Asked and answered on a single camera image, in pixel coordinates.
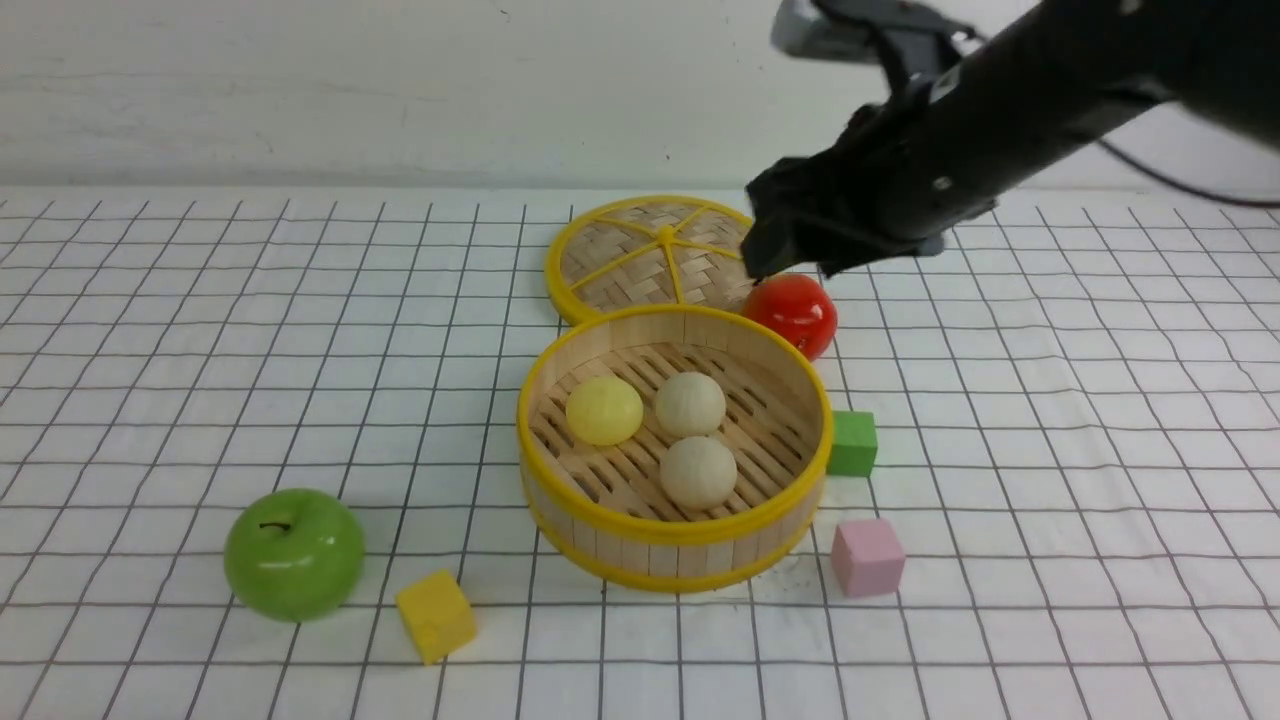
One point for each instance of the green cube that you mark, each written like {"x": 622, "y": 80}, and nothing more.
{"x": 855, "y": 444}

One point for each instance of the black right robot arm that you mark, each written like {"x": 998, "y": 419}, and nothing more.
{"x": 1216, "y": 58}

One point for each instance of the yellow cube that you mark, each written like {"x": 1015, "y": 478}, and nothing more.
{"x": 436, "y": 616}

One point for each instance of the pink cube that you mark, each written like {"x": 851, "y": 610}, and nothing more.
{"x": 867, "y": 557}

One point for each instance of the beige bun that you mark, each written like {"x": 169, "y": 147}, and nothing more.
{"x": 690, "y": 404}
{"x": 698, "y": 473}

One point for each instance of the red tomato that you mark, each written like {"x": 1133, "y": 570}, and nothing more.
{"x": 797, "y": 308}

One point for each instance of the bamboo steamer tray yellow rim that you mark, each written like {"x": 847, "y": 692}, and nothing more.
{"x": 603, "y": 508}

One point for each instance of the woven bamboo steamer lid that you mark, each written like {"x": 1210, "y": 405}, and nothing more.
{"x": 648, "y": 250}

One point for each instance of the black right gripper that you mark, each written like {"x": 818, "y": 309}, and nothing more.
{"x": 957, "y": 131}

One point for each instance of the green apple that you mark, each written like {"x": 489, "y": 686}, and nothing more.
{"x": 294, "y": 555}

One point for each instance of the yellow bun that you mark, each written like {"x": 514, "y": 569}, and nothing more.
{"x": 604, "y": 411}

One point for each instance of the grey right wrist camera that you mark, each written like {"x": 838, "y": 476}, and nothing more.
{"x": 906, "y": 39}

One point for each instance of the white grid tablecloth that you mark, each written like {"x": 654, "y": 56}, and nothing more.
{"x": 1077, "y": 410}

